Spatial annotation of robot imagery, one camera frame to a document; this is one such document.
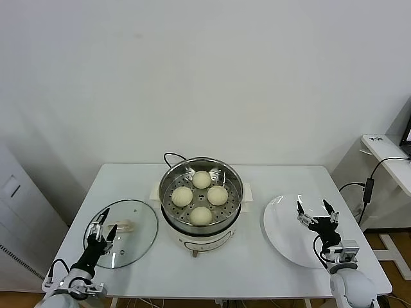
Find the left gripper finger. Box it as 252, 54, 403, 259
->
104, 223, 119, 251
88, 207, 110, 240

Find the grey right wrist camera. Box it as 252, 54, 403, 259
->
333, 239, 360, 262

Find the white side desk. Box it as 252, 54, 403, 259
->
330, 133, 411, 277

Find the white cabinet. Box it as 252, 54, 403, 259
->
0, 141, 70, 293

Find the cream electric cooker base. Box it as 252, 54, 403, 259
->
160, 201, 251, 259

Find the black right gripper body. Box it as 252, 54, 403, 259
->
308, 217, 342, 246

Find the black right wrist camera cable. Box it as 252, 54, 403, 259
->
313, 235, 335, 270

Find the white steamed baozi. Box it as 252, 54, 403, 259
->
192, 170, 213, 190
171, 186, 194, 208
189, 206, 213, 227
207, 185, 229, 206

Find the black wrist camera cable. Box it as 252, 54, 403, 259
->
44, 259, 70, 288
313, 235, 335, 270

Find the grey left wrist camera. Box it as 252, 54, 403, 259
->
82, 281, 109, 299

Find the black left wrist camera cable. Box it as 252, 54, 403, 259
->
44, 259, 70, 288

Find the white round plate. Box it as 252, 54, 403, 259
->
263, 193, 341, 270

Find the glass lid with cream handle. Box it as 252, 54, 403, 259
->
83, 199, 160, 270

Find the steel perforated steamer basket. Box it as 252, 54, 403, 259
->
150, 157, 254, 227

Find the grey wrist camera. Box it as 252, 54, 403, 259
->
333, 239, 360, 262
82, 281, 109, 299

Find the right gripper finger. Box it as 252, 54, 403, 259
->
295, 195, 317, 227
322, 199, 340, 224

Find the black cooker power cable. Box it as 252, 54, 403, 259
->
164, 152, 189, 169

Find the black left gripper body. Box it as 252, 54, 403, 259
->
83, 236, 109, 257

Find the black power adapter cable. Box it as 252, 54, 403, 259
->
338, 156, 411, 227

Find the laptop computer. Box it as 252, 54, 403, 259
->
399, 112, 411, 149

